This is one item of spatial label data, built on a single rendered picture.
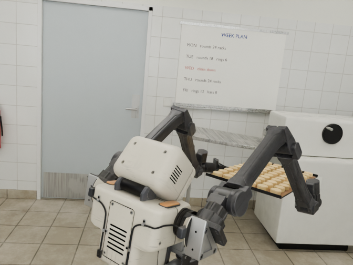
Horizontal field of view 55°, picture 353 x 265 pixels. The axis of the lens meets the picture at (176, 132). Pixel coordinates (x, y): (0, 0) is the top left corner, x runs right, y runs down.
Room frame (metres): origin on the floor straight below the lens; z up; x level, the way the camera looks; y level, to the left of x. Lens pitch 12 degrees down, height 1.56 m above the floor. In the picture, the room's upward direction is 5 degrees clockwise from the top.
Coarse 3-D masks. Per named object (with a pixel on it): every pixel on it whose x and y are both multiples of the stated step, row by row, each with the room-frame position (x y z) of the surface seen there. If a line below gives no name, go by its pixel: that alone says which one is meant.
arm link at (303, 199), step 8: (296, 144) 1.22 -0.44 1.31; (296, 152) 1.22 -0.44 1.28; (280, 160) 1.28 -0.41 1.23; (288, 160) 1.25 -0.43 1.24; (296, 160) 1.29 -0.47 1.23; (288, 168) 1.28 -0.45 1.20; (296, 168) 1.29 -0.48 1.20; (288, 176) 1.31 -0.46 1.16; (296, 176) 1.29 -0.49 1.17; (296, 184) 1.31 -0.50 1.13; (304, 184) 1.34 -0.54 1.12; (296, 192) 1.34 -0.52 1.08; (304, 192) 1.34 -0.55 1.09; (296, 200) 1.38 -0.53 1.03; (304, 200) 1.35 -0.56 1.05; (312, 200) 1.38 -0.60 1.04; (296, 208) 1.41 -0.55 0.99; (304, 208) 1.39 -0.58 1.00; (312, 208) 1.38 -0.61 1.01
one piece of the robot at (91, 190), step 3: (96, 180) 1.10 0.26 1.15; (99, 180) 1.10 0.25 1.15; (96, 183) 1.09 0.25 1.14; (99, 183) 1.10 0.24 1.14; (102, 183) 1.10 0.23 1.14; (93, 186) 1.09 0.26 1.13; (90, 189) 1.07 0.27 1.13; (93, 189) 1.07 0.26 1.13; (90, 192) 1.06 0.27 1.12; (93, 192) 1.07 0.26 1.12; (90, 195) 1.06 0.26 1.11; (93, 198) 1.08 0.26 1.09
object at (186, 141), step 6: (192, 126) 1.52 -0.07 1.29; (180, 132) 1.55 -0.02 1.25; (186, 132) 1.55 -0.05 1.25; (192, 132) 1.53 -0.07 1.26; (180, 138) 1.59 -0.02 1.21; (186, 138) 1.56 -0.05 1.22; (192, 138) 1.62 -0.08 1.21; (186, 144) 1.59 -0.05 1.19; (192, 144) 1.63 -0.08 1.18; (186, 150) 1.62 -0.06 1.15; (192, 150) 1.65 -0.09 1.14; (186, 156) 1.65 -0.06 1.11; (192, 156) 1.66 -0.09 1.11; (192, 162) 1.68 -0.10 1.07; (198, 162) 1.73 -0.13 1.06; (198, 168) 1.74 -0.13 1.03
